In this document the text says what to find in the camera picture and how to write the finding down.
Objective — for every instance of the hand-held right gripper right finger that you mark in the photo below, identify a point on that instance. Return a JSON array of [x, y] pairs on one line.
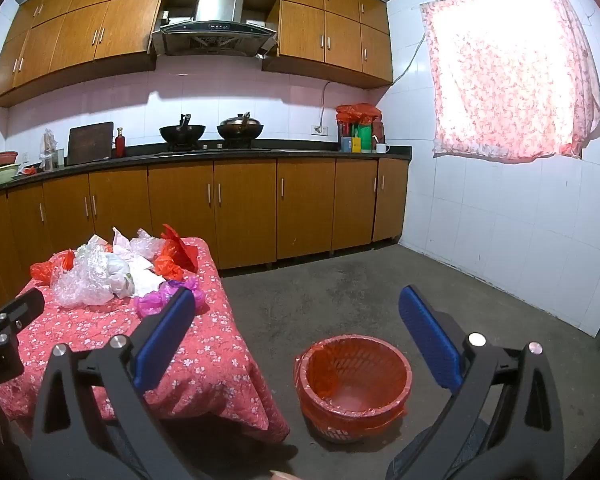
[[430, 340]]

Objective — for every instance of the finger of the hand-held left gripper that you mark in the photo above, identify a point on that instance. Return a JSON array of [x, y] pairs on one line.
[[20, 310]]

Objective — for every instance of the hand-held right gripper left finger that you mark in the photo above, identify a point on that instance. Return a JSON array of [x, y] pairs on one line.
[[165, 330]]

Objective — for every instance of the purple plastic bag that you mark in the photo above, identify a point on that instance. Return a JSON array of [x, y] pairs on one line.
[[155, 302]]

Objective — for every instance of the small red plastic bag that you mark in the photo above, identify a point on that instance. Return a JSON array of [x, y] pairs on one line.
[[45, 271]]

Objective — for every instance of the white paper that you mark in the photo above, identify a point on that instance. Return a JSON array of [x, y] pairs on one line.
[[142, 275]]

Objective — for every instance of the orange plastic bag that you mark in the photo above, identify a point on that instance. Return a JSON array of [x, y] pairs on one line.
[[167, 266]]

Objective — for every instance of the white printed plastic bag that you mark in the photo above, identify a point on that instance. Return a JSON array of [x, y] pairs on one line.
[[119, 272]]

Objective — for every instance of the large red plastic bag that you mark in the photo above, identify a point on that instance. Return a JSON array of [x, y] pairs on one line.
[[182, 252]]

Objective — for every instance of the red plastic liner bag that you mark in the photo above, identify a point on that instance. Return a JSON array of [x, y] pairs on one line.
[[352, 400]]

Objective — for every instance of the pale pink paper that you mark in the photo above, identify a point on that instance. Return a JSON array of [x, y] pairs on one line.
[[100, 243]]

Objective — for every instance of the red plastic waste basket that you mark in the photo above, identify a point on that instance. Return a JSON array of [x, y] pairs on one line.
[[336, 434]]

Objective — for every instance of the red floral tablecloth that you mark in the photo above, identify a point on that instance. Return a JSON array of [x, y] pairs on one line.
[[215, 360]]

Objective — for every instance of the green basin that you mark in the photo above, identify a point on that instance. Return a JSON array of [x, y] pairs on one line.
[[2, 175]]

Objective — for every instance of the small red item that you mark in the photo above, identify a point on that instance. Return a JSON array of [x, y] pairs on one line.
[[28, 171]]

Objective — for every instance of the red basin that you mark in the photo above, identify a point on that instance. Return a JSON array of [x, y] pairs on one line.
[[5, 158]]

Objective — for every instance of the clear plastic bag with contents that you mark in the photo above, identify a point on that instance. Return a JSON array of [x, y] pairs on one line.
[[47, 152]]

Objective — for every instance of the wooden base cabinets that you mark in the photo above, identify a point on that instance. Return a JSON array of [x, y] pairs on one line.
[[305, 210]]

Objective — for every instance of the dark cutting board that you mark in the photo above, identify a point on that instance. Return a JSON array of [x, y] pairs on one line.
[[90, 142]]

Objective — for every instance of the red bottle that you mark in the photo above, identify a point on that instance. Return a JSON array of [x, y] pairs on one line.
[[120, 146]]

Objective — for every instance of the gas stove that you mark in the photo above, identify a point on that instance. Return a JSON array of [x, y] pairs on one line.
[[220, 147]]

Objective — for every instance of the white mug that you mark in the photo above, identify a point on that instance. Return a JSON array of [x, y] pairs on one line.
[[381, 148]]

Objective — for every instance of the black open wok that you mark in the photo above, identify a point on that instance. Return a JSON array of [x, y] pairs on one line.
[[182, 132]]

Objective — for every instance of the blue and yellow box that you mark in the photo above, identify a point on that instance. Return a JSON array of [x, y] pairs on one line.
[[351, 145]]

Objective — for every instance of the green box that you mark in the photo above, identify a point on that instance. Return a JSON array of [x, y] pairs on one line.
[[365, 139]]

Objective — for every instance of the black wok with lid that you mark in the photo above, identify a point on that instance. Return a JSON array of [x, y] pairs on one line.
[[240, 130]]

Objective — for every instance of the black kitchen countertop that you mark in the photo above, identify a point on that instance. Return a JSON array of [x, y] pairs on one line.
[[300, 152]]

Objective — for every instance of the red plastic bag over bottles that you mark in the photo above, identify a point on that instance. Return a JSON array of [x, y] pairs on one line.
[[357, 112]]

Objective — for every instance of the pink floral curtain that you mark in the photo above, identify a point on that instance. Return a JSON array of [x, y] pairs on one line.
[[515, 70]]

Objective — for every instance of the steel range hood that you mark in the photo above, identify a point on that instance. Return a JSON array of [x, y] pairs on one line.
[[215, 30]]

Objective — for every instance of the wooden wall cabinets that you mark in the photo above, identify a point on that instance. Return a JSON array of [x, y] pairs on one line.
[[80, 25]]

